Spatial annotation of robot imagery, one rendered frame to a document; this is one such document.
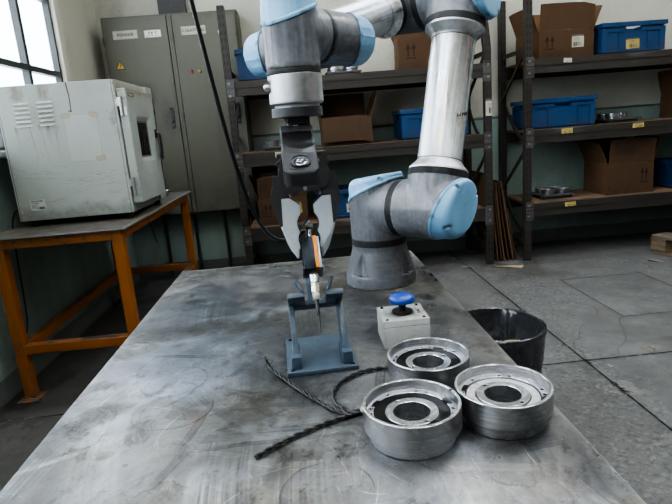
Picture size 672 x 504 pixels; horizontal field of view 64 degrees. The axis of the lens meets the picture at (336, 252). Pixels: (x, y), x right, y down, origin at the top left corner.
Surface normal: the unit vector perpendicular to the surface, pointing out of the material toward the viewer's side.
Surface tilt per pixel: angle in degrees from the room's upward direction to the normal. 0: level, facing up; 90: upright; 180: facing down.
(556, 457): 0
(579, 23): 93
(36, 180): 90
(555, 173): 90
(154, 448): 0
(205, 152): 90
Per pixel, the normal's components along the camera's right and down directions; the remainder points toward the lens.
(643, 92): 0.07, 0.22
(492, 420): -0.47, 0.23
